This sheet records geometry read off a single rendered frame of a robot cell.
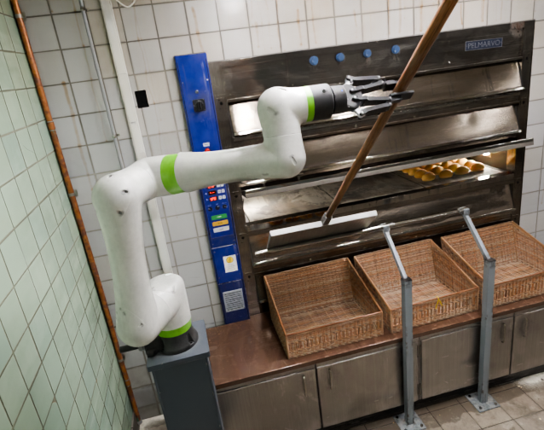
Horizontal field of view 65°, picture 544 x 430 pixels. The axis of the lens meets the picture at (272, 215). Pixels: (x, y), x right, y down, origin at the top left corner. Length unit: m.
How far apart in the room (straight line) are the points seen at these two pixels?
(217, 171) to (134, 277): 0.37
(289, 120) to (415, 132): 1.74
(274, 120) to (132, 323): 0.69
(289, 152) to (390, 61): 1.64
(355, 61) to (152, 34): 1.09
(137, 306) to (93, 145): 1.29
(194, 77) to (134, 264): 1.31
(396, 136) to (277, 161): 1.68
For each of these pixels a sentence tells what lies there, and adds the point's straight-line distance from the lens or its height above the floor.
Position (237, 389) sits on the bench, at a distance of 2.40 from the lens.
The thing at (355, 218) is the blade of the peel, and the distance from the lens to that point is 2.17.
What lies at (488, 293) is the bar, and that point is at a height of 0.76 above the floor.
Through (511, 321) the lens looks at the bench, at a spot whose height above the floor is 0.49.
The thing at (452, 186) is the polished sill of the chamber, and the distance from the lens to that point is 3.00.
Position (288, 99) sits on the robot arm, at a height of 1.98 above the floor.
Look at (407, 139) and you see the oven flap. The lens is 2.75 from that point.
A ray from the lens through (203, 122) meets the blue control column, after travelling 2.35.
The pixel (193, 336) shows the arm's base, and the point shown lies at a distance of 1.56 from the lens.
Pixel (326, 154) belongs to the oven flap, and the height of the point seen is 1.52.
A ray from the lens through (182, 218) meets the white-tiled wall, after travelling 2.49.
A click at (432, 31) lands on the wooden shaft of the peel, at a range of 1.13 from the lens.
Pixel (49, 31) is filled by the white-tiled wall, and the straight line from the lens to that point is 2.42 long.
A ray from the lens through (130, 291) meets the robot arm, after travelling 1.28.
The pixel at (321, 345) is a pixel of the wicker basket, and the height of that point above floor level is 0.62.
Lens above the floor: 2.08
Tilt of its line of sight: 20 degrees down
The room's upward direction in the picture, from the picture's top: 8 degrees counter-clockwise
